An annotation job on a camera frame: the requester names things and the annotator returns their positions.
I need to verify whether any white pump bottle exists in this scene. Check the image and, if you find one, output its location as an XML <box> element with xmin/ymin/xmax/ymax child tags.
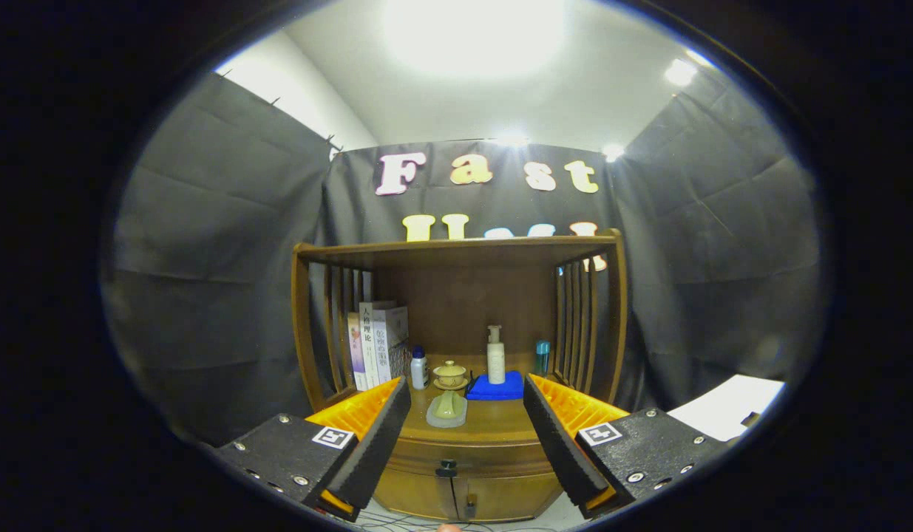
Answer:
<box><xmin>486</xmin><ymin>325</ymin><xmax>506</xmax><ymax>385</ymax></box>

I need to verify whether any purple spine book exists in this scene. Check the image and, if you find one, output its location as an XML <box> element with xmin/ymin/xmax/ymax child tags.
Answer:
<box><xmin>347</xmin><ymin>312</ymin><xmax>368</xmax><ymax>392</ymax></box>

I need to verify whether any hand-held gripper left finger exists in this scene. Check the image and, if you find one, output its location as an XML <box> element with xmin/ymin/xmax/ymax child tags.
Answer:
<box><xmin>214</xmin><ymin>375</ymin><xmax>413</xmax><ymax>522</ymax></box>

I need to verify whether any green soap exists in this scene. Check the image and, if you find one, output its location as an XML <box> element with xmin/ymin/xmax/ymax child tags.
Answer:
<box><xmin>426</xmin><ymin>389</ymin><xmax>469</xmax><ymax>429</ymax></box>

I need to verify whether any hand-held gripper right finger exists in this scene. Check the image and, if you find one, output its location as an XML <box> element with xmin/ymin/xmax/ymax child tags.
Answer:
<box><xmin>523</xmin><ymin>373</ymin><xmax>727</xmax><ymax>521</ymax></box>

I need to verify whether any white patterned cover book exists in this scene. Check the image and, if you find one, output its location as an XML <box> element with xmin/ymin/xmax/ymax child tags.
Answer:
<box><xmin>373</xmin><ymin>306</ymin><xmax>410</xmax><ymax>382</ymax></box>

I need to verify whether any yellow lidded teacup with saucer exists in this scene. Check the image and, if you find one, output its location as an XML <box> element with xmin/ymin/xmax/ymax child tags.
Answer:
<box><xmin>432</xmin><ymin>360</ymin><xmax>469</xmax><ymax>391</ymax></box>

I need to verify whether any blue folded cloth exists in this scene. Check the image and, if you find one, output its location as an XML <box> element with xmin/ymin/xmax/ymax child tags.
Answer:
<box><xmin>466</xmin><ymin>371</ymin><xmax>526</xmax><ymax>401</ymax></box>

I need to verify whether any wooden drawer with black knob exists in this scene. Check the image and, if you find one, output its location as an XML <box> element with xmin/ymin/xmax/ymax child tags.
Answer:
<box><xmin>386</xmin><ymin>441</ymin><xmax>553</xmax><ymax>480</ymax></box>

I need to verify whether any wooden countertop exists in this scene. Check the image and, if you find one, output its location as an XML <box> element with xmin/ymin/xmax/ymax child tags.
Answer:
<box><xmin>403</xmin><ymin>353</ymin><xmax>534</xmax><ymax>446</ymax></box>

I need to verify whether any wooden cabinet door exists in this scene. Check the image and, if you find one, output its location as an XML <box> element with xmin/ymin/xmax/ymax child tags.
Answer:
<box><xmin>373</xmin><ymin>473</ymin><xmax>457</xmax><ymax>522</ymax></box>
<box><xmin>453</xmin><ymin>473</ymin><xmax>564</xmax><ymax>524</ymax></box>

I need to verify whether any tall white book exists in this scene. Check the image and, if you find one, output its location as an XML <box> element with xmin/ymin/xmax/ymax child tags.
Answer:
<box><xmin>359</xmin><ymin>301</ymin><xmax>387</xmax><ymax>387</ymax></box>

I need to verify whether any wooden cabinet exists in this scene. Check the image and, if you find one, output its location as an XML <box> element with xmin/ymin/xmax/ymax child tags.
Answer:
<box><xmin>291</xmin><ymin>229</ymin><xmax>628</xmax><ymax>524</ymax></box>

